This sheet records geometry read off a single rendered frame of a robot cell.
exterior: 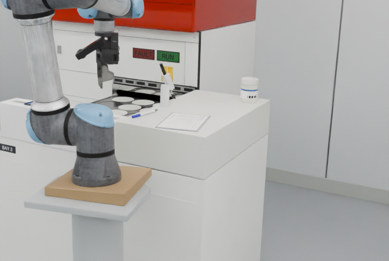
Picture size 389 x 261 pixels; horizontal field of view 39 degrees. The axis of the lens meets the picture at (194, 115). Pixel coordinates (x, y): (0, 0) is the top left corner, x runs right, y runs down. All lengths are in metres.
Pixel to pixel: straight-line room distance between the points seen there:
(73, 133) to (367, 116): 2.49
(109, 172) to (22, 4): 0.54
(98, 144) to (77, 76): 1.20
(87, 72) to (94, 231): 1.21
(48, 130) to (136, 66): 0.98
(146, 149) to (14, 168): 0.64
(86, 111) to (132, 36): 1.00
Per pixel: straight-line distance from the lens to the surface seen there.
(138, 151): 1.93
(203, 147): 1.80
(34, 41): 1.64
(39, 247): 2.39
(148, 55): 2.57
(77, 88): 2.84
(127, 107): 2.41
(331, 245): 3.29
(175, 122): 1.92
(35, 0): 1.59
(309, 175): 4.01
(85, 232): 1.75
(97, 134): 1.66
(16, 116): 2.25
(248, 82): 2.24
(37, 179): 2.26
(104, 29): 2.05
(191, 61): 2.46
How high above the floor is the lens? 1.49
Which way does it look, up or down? 15 degrees down
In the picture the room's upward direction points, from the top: 2 degrees clockwise
